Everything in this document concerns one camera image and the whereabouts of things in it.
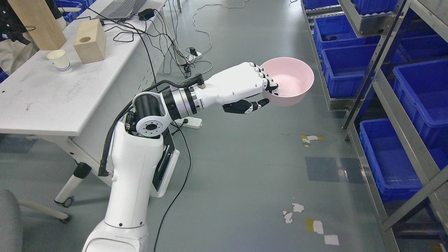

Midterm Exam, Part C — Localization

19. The pink ikea bowl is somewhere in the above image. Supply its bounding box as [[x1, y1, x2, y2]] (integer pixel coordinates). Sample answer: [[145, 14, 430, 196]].
[[261, 57, 315, 107]]

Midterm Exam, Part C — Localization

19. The black floor cable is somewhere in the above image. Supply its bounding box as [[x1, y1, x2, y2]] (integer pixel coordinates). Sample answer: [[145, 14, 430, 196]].
[[153, 122, 192, 252]]

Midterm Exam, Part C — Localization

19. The grey office chair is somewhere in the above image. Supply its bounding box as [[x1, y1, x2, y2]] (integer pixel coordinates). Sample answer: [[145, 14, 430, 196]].
[[0, 189, 72, 252]]

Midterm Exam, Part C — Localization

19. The tall wooden board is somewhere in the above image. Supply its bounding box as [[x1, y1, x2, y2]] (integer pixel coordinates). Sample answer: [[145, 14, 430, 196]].
[[8, 0, 66, 50]]

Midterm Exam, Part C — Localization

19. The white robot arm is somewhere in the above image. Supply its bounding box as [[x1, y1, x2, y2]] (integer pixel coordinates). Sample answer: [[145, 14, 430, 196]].
[[83, 74, 204, 252]]

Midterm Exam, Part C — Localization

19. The blue bin shelf upper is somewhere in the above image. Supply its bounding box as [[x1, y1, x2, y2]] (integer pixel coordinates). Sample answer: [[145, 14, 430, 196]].
[[313, 15, 380, 60]]

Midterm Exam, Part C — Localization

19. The black power adapter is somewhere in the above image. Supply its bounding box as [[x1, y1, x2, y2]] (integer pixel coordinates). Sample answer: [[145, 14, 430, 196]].
[[138, 8, 155, 21]]

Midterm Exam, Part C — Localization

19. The paper cup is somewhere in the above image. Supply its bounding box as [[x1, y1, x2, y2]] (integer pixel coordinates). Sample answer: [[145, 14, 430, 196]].
[[47, 49, 73, 75]]

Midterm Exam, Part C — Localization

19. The blue bin shelf lower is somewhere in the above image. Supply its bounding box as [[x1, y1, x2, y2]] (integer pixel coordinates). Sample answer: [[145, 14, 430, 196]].
[[359, 118, 422, 202]]

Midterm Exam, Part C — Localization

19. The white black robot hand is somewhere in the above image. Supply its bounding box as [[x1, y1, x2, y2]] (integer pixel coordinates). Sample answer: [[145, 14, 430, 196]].
[[193, 62, 279, 114]]

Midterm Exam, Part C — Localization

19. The white desk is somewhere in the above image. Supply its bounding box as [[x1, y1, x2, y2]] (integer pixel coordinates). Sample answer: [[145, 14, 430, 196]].
[[0, 0, 168, 207]]

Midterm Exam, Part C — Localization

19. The blue bin shelf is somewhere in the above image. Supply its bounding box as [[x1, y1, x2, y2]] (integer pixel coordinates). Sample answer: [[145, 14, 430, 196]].
[[313, 15, 380, 60], [322, 44, 377, 98], [359, 118, 422, 202]]

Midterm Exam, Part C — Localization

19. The wooden block with hole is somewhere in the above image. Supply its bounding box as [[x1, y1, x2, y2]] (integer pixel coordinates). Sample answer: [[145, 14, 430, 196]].
[[73, 19, 106, 64]]

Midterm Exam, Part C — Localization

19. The steel shelf rack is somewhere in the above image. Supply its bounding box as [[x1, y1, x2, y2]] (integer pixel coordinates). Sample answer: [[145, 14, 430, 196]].
[[301, 0, 447, 252]]

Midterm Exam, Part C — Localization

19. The grey laptop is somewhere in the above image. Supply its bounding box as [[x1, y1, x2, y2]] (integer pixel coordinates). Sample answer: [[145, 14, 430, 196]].
[[96, 0, 147, 20]]

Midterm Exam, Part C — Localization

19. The blue bin right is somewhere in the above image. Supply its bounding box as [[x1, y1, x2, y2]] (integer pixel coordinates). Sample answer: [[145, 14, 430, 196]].
[[393, 59, 448, 145]]

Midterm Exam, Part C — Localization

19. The white power strip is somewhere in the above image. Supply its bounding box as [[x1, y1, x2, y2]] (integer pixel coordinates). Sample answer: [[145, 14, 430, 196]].
[[175, 117, 203, 129]]

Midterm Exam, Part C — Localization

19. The blue bin shelf middle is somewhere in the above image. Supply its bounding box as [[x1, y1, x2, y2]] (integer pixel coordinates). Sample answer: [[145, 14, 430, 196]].
[[322, 44, 377, 98]]

